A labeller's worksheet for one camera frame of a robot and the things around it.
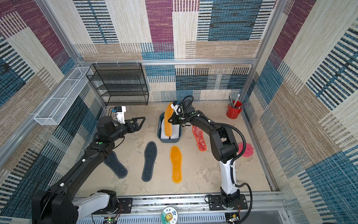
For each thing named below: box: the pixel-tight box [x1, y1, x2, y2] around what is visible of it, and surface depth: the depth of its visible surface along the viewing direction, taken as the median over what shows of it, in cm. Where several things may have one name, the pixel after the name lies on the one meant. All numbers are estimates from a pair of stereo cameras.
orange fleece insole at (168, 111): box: [164, 102, 174, 137], surface depth 96 cm
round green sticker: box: [160, 205, 179, 224], surface depth 65 cm
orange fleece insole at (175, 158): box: [169, 145, 183, 184], surface depth 90 cm
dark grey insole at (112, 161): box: [102, 150, 129, 179], surface depth 87 cm
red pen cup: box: [226, 100, 243, 119], surface depth 108 cm
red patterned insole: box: [192, 125, 208, 152], surface depth 101 cm
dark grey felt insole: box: [141, 140, 158, 182], surface depth 91 cm
